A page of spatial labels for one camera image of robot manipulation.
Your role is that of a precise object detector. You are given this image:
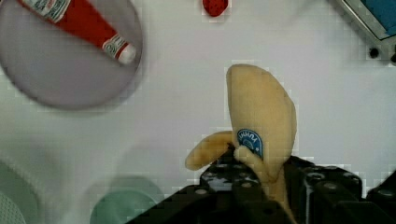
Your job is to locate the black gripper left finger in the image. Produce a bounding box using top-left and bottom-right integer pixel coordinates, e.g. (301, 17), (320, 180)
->
(127, 148), (275, 224)

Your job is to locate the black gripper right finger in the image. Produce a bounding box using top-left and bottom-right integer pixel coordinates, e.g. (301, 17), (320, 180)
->
(284, 156), (396, 224)

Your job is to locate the plush yellow banana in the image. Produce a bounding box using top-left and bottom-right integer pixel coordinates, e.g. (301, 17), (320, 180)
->
(185, 63), (297, 224)

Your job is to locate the green mug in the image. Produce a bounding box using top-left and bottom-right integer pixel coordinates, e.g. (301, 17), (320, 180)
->
(88, 175), (164, 224)

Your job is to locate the red strawberry toy near plate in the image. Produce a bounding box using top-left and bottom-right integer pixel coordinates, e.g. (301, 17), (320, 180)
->
(202, 0), (229, 17)

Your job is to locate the green perforated colander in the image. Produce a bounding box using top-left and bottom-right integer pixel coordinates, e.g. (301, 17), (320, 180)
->
(0, 162), (40, 224)

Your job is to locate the purple round plate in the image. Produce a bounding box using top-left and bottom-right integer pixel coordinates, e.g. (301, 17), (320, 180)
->
(1, 0), (144, 110)

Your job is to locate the red ketchup bottle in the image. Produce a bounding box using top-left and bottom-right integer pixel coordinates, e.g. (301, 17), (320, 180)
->
(17, 0), (137, 64)

